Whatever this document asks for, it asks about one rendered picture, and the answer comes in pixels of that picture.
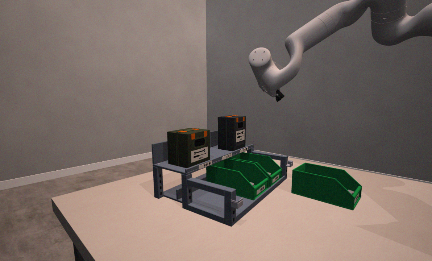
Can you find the grey metal shelf rack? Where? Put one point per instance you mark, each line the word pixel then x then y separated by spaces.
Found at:
pixel 210 200

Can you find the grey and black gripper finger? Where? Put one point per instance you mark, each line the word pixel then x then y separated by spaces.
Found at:
pixel 280 95

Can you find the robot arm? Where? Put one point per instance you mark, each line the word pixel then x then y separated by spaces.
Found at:
pixel 390 25

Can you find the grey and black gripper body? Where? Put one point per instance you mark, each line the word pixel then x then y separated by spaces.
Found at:
pixel 268 91

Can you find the green bin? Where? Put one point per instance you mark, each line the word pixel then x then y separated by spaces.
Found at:
pixel 238 175
pixel 326 184
pixel 265 163

